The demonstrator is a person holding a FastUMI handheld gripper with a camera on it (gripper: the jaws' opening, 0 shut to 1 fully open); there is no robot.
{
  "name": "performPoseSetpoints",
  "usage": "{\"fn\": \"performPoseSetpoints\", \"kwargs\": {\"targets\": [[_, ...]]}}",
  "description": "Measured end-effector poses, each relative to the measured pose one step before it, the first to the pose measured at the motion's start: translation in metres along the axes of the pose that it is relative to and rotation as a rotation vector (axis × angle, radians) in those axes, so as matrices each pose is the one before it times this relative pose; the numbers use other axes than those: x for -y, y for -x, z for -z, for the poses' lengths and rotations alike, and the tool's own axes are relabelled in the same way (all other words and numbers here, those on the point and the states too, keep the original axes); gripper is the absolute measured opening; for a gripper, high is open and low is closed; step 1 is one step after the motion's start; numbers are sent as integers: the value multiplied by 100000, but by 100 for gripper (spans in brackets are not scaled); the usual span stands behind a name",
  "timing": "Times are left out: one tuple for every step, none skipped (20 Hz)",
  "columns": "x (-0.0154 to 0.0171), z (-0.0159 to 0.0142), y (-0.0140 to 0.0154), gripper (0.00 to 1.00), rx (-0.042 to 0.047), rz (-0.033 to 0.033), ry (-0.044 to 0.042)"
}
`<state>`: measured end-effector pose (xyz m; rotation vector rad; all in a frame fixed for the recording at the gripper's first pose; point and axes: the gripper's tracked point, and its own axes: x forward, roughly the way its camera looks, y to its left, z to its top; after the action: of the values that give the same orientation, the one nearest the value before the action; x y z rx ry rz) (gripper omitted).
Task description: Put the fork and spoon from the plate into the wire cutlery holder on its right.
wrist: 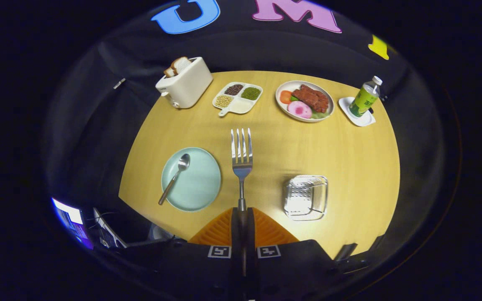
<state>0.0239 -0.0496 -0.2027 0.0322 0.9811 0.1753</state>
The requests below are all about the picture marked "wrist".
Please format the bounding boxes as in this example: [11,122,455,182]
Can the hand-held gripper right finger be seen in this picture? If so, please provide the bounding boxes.
[243,207,350,301]

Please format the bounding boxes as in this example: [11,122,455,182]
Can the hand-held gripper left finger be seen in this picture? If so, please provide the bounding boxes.
[115,207,245,301]

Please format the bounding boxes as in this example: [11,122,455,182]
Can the silver fork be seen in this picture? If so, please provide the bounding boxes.
[230,128,253,268]

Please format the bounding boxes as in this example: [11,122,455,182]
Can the silver spoon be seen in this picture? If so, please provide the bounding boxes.
[158,153,191,206]

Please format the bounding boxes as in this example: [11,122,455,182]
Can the light green plate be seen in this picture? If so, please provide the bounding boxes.
[161,147,222,212]

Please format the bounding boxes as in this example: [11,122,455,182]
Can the grey desk device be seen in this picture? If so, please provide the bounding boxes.
[94,208,127,249]

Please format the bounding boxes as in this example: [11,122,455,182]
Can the white round food plate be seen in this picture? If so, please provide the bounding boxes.
[275,80,335,122]

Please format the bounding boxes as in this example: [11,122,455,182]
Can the white divided tray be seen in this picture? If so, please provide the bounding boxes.
[212,82,264,117]

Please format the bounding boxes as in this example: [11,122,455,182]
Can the pink round ham slice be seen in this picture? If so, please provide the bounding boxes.
[287,101,313,119]

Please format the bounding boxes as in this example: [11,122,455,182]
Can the green mung beans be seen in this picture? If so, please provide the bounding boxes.
[241,87,262,101]

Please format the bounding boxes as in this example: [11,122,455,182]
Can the brown steak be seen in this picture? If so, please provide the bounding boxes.
[292,84,329,113]

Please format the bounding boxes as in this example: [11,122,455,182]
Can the white toaster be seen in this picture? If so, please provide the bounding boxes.
[155,57,214,110]

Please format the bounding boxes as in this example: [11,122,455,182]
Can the white square coaster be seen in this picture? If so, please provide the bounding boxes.
[338,97,376,127]

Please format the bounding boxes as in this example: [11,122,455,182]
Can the lit computer monitor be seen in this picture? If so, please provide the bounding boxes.
[51,197,93,250]

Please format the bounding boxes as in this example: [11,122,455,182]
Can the green drink bottle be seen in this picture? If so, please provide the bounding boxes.
[349,76,383,118]

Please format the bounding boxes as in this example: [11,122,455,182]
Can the large bread slice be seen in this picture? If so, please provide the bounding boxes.
[171,56,192,76]

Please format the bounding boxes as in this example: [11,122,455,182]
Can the metal wire basket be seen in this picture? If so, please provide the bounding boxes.
[283,175,329,221]

